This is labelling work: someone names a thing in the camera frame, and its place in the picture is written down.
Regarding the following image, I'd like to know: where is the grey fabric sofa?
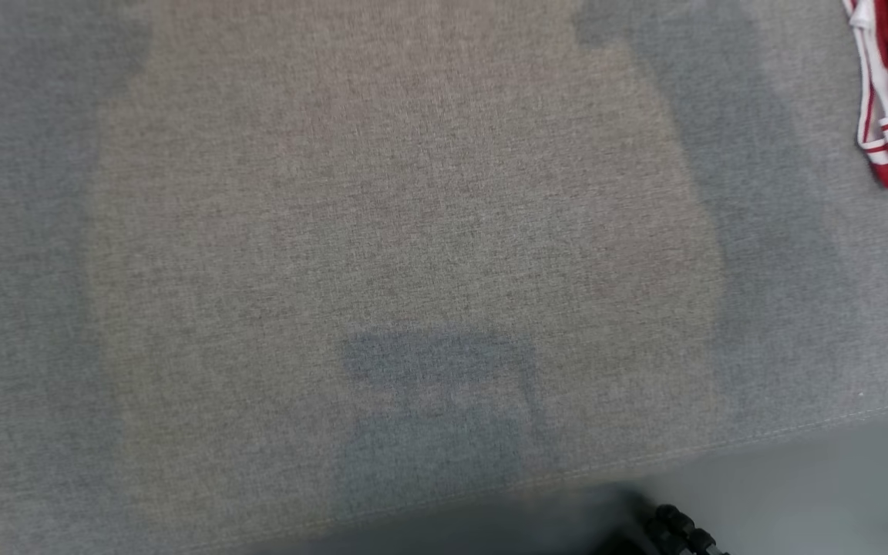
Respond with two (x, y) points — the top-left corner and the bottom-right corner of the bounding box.
(0, 0), (888, 555)

